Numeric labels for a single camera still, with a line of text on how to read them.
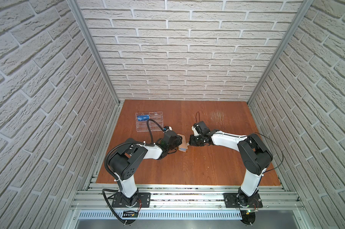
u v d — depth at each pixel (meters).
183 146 0.91
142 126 1.01
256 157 0.49
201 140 0.74
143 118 1.00
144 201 0.73
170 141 0.72
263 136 0.53
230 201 0.73
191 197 0.77
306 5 0.69
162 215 0.77
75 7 0.70
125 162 0.48
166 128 0.87
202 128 0.76
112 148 0.46
